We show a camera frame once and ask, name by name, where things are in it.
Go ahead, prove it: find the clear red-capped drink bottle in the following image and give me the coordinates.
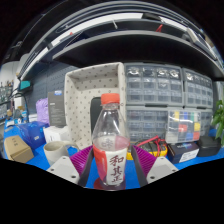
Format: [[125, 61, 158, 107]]
[[91, 93, 131, 192]]

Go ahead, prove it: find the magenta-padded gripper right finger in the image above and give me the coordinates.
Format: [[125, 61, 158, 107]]
[[130, 145, 179, 188]]

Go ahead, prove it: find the dark grey flat box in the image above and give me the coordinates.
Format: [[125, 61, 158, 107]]
[[47, 89, 67, 128]]

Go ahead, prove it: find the blue carton box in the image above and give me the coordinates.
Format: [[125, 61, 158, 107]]
[[18, 120, 50, 150]]

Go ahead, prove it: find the green potted plant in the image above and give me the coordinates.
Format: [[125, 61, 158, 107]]
[[211, 99, 224, 146]]

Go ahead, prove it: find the white dotted storage bin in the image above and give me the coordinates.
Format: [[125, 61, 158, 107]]
[[63, 62, 127, 151]]

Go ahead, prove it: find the black box with white label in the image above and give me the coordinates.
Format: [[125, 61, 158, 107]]
[[166, 141, 200, 164]]

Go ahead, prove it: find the purple plastic bag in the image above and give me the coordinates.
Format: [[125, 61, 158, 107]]
[[35, 97, 50, 126]]

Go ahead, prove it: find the small teal device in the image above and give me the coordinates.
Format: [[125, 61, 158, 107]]
[[19, 80, 33, 92]]

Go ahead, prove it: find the clear organizer with coloured parts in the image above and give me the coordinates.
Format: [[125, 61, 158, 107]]
[[166, 109, 203, 144]]

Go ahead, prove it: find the grey-white ceramic mug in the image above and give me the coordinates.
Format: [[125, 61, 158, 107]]
[[43, 140, 79, 167]]

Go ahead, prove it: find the brown cardboard box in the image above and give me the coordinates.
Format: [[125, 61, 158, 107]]
[[3, 134, 35, 164]]

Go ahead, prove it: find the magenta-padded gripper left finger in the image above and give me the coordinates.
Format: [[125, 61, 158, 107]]
[[46, 144, 95, 188]]

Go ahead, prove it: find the yellow multimeter with red leads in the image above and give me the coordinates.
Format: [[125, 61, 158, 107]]
[[126, 135, 169, 160]]

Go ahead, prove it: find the dark overhead shelf unit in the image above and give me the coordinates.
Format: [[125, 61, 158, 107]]
[[16, 3, 224, 81]]

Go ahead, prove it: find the small white box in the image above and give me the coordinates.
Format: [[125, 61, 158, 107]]
[[43, 125, 71, 144]]

